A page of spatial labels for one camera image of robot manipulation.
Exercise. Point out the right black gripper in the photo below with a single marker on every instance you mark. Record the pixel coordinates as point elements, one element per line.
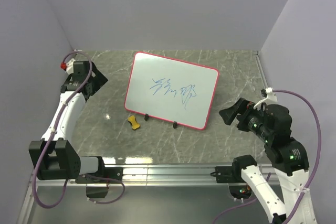
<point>247,107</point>

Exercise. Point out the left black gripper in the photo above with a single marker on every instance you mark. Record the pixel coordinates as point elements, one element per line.
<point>98,80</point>

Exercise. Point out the white board with pink frame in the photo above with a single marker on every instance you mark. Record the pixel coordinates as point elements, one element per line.
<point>171,90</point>

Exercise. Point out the yellow whiteboard eraser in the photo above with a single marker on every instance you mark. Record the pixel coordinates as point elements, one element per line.
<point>134,124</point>

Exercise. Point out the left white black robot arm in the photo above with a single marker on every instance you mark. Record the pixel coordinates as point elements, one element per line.
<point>53,156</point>

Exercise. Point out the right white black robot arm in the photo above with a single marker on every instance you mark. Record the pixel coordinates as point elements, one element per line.
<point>271,123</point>

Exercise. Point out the left black board foot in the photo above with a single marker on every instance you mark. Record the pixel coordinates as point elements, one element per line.
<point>146,116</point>

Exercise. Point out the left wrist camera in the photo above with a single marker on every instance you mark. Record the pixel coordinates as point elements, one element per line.
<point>68,67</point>

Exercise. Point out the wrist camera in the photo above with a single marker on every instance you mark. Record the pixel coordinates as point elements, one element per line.
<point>269,97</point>
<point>68,67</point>

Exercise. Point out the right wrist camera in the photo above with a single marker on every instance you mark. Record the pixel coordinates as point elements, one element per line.
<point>269,97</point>

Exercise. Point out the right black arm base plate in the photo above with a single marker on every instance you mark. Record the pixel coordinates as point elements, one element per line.
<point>226,175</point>

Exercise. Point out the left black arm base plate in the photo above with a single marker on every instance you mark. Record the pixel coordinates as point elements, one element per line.
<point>115,173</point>

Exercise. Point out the aluminium mounting rail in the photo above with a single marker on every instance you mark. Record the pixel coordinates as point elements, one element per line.
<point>181,193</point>

